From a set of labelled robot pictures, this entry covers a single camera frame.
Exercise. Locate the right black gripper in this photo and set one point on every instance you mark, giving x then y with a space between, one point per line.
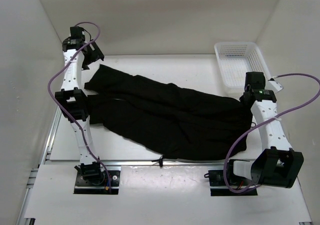
241 100

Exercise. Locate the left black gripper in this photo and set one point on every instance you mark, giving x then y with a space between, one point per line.
96 55

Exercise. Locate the black trousers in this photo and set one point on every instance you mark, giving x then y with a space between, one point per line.
178 123

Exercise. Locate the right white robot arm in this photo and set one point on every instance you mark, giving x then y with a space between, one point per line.
278 165

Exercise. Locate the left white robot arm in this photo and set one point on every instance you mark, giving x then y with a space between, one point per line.
78 55

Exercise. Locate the white plastic mesh basket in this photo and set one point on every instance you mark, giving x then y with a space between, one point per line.
234 60

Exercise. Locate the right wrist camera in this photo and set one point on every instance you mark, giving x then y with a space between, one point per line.
273 85

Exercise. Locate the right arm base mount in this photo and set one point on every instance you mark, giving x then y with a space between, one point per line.
218 187

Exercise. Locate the aluminium front rail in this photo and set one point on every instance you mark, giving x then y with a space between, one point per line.
163 162

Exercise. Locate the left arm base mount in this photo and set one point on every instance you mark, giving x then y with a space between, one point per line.
94 182

